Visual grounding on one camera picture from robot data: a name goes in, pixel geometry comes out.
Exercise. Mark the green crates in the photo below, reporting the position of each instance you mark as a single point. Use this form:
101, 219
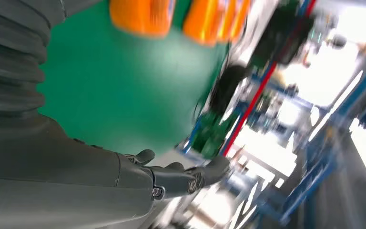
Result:
211, 136

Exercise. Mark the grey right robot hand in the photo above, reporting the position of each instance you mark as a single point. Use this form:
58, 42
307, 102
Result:
60, 177

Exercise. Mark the person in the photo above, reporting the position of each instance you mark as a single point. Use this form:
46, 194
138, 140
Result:
281, 34

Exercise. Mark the blue metal rack frame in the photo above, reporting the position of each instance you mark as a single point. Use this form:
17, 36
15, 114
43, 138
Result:
322, 158

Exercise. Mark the red pole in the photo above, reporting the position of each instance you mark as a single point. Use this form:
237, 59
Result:
251, 107

